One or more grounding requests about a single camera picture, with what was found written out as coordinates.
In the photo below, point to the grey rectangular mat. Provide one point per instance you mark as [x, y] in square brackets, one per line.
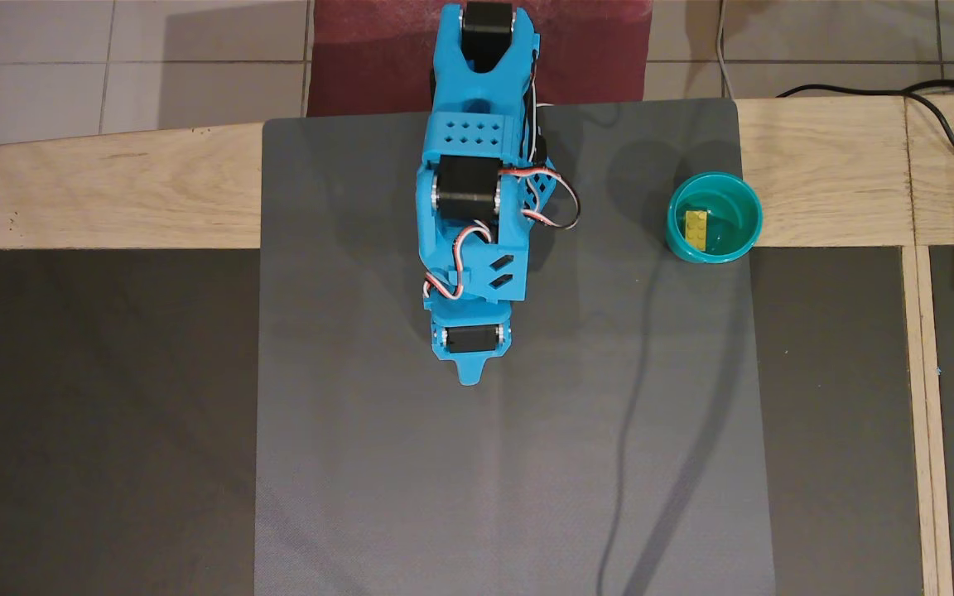
[444, 480]

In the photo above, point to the teal plastic cup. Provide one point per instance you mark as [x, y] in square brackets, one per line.
[734, 207]

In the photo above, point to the dark red cloth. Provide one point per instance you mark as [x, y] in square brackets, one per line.
[361, 66]

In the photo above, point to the blue gripper body black servo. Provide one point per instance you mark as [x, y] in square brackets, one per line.
[470, 339]

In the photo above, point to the yellowish white lego brick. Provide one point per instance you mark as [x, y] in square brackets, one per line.
[696, 227]

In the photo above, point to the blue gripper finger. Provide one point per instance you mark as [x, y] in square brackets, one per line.
[472, 372]

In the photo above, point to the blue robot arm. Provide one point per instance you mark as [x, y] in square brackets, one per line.
[470, 132]

